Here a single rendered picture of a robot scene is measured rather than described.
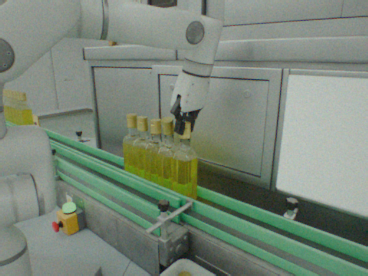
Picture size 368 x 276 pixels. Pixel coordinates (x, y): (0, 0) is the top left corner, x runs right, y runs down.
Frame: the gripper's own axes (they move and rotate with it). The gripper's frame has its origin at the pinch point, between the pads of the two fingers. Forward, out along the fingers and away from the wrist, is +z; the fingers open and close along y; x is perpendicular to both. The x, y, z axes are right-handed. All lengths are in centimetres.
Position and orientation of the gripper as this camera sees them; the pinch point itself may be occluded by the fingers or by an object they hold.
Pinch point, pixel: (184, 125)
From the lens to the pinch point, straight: 73.8
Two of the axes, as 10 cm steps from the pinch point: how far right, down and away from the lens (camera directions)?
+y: -6.4, 2.2, -7.3
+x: 7.4, 4.3, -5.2
